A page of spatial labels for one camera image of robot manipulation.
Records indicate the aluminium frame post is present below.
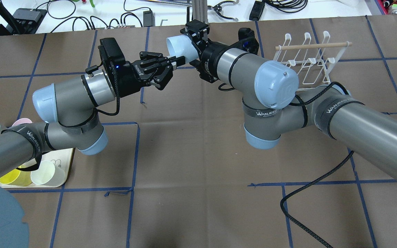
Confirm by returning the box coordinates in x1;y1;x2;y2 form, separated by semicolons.
192;0;208;24

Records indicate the white wire cup rack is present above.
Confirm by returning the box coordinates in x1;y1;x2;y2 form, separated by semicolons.
274;30;353;92

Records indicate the cream white plastic cup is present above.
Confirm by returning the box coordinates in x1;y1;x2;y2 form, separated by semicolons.
31;161;66;187

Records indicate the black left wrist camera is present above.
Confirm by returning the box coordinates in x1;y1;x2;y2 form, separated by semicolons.
98;38;126;71

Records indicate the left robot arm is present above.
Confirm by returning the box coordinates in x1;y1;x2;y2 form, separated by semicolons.
0;46;185;177

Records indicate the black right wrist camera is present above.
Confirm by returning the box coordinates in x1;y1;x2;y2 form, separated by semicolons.
237;27;259;55

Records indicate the pink plastic cup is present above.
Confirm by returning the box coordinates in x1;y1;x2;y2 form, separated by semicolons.
12;118;32;127

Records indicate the cream plastic tray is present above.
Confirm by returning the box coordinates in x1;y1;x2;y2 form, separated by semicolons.
0;148;75;188

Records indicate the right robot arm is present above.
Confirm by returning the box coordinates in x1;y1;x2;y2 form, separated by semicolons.
181;25;397;181

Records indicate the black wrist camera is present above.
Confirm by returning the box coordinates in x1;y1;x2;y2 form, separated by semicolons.
237;27;259;55
98;38;126;71

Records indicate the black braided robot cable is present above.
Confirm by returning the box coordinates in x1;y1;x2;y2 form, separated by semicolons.
280;82;356;248

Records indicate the light blue plastic cup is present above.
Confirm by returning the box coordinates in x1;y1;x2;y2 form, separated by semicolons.
166;34;199;63

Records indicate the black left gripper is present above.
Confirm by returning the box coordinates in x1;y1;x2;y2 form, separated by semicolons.
111;52;186;98

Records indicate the yellow plastic cup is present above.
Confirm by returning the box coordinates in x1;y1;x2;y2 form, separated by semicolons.
0;165;32;187

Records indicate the black power adapter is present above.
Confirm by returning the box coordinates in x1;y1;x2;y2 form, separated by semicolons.
248;0;265;21

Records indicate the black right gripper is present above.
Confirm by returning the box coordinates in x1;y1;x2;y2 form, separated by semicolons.
180;27;228;83

